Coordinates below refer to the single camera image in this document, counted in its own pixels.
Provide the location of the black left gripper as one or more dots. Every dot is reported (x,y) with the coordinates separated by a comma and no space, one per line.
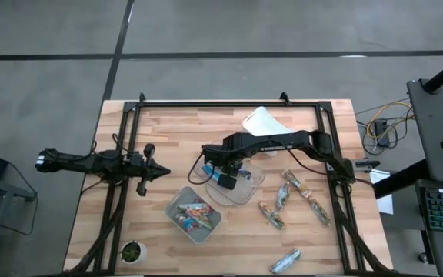
(144,169)

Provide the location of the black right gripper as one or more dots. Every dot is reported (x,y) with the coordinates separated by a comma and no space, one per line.
(231,173)

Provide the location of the red green Chewy granola bar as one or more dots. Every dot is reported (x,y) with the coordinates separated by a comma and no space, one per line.
(204,222)
(196,209)

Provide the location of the green wrapper granola bar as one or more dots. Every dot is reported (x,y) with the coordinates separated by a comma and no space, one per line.
(271,215)
(283,195)
(319,211)

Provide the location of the blue red wrapper granola bar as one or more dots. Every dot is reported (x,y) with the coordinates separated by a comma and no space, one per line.
(187,224)

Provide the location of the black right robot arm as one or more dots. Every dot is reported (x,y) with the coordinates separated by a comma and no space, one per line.
(275,142)

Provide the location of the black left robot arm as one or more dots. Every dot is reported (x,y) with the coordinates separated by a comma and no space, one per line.
(75,163)

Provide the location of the clear plastic bin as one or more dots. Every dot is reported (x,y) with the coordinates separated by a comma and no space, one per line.
(258,179)

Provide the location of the grey plastic bin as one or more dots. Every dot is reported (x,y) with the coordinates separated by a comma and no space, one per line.
(173,204)

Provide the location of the white plastic bin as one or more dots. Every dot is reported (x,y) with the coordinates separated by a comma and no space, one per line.
(262,121)

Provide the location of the white pot with plant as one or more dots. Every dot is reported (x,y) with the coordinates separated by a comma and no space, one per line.
(132,252)

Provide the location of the white paper sheet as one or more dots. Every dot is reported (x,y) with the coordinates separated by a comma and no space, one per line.
(383,192)

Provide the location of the black power box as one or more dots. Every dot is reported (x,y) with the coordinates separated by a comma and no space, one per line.
(381,131)

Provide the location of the dark grey equipment cart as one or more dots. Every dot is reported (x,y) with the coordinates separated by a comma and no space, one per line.
(433,115)

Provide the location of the black aluminium table frame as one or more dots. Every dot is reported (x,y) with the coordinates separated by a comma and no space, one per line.
(225,104)

